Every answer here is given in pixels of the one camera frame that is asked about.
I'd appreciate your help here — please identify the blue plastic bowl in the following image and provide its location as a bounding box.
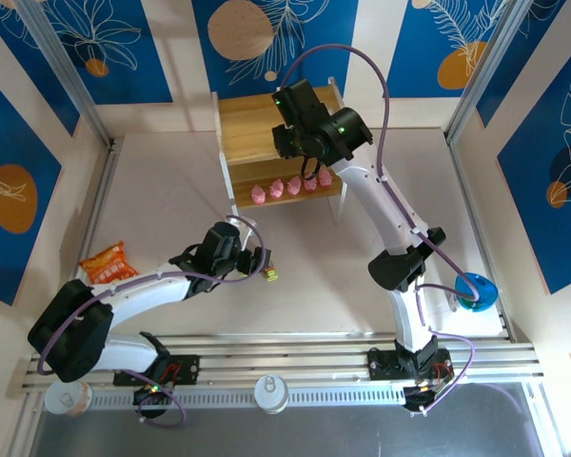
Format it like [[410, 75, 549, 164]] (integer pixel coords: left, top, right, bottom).
[[454, 271, 499, 314]]

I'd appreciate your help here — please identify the orange snack bag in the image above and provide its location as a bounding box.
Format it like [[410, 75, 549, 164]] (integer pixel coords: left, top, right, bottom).
[[78, 241, 140, 286]]

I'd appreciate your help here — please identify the silver tin can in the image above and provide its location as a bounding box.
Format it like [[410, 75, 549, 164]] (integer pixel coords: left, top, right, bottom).
[[253, 374, 290, 415]]

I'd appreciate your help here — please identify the aluminium corner post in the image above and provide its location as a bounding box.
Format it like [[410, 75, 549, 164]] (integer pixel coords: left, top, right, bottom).
[[16, 0, 114, 147], [444, 0, 529, 144]]

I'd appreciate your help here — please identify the white slotted cable duct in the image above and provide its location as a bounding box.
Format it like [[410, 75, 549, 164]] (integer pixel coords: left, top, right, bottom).
[[89, 386, 406, 411]]

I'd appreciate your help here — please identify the aluminium side rail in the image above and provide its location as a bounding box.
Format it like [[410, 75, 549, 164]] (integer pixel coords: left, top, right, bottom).
[[78, 134, 126, 268], [444, 130, 518, 342]]

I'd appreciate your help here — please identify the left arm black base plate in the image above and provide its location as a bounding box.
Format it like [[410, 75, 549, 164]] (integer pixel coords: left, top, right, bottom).
[[112, 354, 201, 387]]

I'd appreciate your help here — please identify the aluminium rail frame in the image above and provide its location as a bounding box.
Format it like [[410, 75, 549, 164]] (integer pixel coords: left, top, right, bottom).
[[18, 331, 546, 399]]

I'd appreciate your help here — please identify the tin can with pink label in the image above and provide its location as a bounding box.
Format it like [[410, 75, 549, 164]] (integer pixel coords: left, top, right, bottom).
[[44, 379, 93, 418]]

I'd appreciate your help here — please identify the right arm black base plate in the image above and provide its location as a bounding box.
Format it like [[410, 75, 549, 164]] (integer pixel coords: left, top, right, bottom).
[[366, 349, 453, 382]]

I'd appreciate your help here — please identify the grey metal plate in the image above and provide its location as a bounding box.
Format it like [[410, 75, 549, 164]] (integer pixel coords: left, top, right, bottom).
[[28, 383, 565, 457]]

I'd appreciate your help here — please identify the black cable connector block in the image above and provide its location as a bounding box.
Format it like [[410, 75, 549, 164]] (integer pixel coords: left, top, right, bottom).
[[132, 386, 173, 407], [403, 384, 442, 411]]

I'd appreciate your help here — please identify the wooden two-tier shelf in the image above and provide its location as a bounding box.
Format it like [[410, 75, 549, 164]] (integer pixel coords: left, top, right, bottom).
[[210, 77, 356, 242]]

